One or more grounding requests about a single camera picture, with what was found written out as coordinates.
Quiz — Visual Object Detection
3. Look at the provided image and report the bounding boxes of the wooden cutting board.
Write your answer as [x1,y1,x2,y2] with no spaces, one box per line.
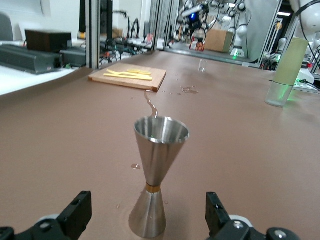
[87,62,168,93]

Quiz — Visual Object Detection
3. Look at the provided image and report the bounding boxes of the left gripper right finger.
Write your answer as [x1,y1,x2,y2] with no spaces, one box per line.
[205,191,298,240]

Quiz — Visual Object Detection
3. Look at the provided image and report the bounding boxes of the aluminium frame post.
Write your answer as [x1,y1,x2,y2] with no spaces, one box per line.
[86,0,101,70]

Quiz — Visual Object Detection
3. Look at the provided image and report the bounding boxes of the long liquid spill streak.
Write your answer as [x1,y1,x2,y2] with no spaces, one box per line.
[143,90,159,119]

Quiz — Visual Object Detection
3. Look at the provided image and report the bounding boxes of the dark brown box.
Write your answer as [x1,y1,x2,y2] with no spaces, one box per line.
[24,29,72,53]

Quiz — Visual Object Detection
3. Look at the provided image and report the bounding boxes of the black electronics unit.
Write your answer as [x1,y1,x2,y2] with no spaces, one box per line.
[0,44,63,75]

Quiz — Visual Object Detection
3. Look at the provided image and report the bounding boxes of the large cardboard box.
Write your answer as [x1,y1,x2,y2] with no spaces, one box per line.
[204,28,235,53]

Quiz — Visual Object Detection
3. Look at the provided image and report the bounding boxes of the yellow plastic knife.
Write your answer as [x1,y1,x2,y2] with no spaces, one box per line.
[103,73,153,82]

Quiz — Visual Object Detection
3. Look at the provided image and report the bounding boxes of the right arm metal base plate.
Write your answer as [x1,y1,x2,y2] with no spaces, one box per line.
[292,83,320,95]

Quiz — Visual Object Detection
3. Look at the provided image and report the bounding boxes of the brown table cover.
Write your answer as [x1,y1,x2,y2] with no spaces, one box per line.
[0,48,320,240]

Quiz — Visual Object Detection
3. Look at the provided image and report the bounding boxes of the grey chair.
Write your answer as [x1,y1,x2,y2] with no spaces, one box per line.
[0,12,15,41]

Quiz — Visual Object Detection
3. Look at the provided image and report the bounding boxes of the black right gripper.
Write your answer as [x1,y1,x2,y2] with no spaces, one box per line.
[186,12,201,29]

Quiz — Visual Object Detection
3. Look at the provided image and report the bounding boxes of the steel double jigger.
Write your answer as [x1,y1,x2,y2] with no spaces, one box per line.
[128,116,191,238]

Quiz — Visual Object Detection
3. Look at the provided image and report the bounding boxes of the yellow plastic fork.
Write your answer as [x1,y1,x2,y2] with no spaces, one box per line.
[106,69,148,77]

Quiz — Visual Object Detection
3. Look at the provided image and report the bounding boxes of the green sleeved glass bottle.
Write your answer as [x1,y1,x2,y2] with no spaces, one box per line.
[264,37,310,108]

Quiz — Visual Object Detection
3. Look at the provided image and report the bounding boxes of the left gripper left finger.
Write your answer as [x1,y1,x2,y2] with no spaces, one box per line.
[0,191,93,240]

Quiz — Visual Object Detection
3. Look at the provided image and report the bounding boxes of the liquid spill puddle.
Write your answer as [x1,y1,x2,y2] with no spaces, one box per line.
[180,85,200,96]

